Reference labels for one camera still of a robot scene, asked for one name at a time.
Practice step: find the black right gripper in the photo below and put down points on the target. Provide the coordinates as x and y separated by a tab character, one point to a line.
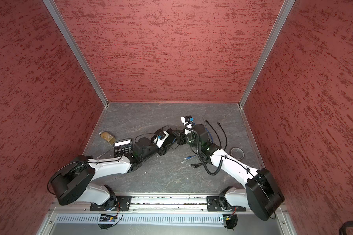
180	137

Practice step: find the black network switch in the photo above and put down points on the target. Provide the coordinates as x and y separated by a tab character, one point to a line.
168	143

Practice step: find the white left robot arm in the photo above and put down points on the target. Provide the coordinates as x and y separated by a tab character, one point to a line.
74	182

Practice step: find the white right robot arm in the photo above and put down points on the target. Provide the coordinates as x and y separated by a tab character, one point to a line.
263	196

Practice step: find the black calculator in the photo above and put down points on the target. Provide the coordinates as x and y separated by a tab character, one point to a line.
122	147

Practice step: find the glass jar with brown contents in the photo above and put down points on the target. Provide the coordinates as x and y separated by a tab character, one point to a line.
107	137

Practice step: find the brown tape roll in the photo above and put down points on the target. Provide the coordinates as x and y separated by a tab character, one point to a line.
237	153

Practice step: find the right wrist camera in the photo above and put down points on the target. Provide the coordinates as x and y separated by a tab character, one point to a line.
188	123

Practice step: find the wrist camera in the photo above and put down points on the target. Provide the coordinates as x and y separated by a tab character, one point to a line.
188	123
160	138

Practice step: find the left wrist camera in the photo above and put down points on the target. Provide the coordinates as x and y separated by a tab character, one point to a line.
160	138

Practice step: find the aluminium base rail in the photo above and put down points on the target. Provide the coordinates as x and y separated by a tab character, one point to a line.
151	203

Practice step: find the aluminium right corner post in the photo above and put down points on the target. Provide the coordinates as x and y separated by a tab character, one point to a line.
276	29

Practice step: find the aluminium corner post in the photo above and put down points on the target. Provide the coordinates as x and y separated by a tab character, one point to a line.
61	24
276	29

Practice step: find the aluminium left corner post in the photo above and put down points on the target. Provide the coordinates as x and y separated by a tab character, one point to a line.
61	24

